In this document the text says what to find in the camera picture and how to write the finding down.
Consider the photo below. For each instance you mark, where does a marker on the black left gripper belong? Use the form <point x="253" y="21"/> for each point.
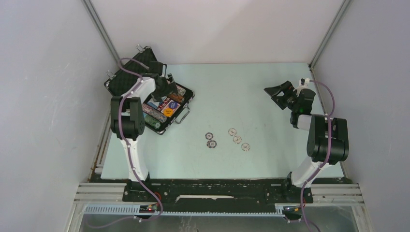
<point x="158" y="95"/>

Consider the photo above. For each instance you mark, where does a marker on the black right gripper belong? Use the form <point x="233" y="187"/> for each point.
<point x="273" y="91"/>

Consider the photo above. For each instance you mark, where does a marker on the blue card deck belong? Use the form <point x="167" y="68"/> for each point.
<point x="153" y="104"/>

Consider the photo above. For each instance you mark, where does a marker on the blue small blind button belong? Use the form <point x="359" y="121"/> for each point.
<point x="173" y="105"/>

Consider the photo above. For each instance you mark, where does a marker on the blue white poker chip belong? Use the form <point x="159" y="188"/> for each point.
<point x="211" y="144"/>
<point x="209" y="136"/>

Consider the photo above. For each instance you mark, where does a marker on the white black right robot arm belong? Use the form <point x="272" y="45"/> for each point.
<point x="328" y="140"/>

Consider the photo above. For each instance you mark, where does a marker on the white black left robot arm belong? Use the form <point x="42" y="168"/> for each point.
<point x="127" y="116"/>

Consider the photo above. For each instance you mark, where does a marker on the brown orange chip row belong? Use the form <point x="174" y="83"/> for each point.
<point x="178" y="98"/>

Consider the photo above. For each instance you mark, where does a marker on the red white chip row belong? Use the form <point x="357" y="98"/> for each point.
<point x="180" y="90"/>

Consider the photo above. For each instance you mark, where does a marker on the red card deck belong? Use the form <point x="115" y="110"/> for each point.
<point x="168" y="107"/>

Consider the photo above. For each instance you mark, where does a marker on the red dice row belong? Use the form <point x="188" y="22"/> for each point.
<point x="163" y="104"/>

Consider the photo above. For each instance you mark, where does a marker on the black aluminium poker case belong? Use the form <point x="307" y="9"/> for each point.
<point x="121" y="81"/>

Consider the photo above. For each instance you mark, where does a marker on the yellow big blind button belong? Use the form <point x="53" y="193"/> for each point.
<point x="168" y="112"/>

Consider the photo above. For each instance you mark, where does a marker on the purple chip row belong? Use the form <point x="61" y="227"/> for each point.
<point x="154" y="113"/>

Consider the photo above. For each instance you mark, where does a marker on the green blue chip row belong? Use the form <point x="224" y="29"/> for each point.
<point x="152" y="122"/>

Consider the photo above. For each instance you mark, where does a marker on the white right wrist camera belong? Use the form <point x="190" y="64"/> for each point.
<point x="303" y="83"/>

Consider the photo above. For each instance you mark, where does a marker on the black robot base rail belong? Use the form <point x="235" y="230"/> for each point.
<point x="217" y="195"/>

